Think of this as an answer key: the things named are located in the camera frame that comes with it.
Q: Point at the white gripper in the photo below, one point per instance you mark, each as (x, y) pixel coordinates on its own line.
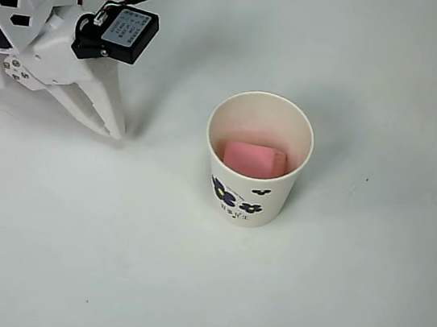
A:
(54, 67)

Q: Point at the pink block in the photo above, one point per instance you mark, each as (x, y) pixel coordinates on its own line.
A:
(248, 157)

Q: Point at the white flowered paper cup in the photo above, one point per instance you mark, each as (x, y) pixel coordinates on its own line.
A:
(274, 204)

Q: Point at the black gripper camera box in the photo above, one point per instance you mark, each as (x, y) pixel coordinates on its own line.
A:
(131, 43)

